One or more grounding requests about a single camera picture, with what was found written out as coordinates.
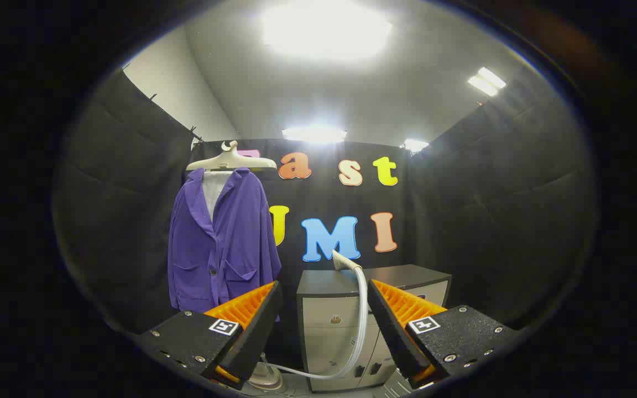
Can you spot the large square ceiling light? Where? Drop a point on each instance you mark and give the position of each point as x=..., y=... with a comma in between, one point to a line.
x=324, y=27

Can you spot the white plastic clothes hanger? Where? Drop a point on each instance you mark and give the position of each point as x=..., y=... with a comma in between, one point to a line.
x=230, y=161

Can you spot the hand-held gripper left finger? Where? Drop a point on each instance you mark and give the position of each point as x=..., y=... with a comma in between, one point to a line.
x=257, y=326

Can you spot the white garment steamer base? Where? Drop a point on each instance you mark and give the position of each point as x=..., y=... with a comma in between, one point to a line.
x=266, y=378

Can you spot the double strip ceiling light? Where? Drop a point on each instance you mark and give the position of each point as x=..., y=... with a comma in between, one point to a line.
x=487, y=81

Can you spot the white ironing backing board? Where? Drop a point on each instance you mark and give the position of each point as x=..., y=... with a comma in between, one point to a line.
x=213, y=190

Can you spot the small ceiling light panel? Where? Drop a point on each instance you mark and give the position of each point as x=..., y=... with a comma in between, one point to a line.
x=415, y=145

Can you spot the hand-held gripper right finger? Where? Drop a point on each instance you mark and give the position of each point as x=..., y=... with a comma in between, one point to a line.
x=390, y=326

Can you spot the long ceiling light panel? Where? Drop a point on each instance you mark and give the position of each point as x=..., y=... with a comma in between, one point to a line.
x=314, y=134

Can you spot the grey cabinet with dark top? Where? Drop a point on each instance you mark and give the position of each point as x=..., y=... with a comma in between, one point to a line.
x=329, y=331

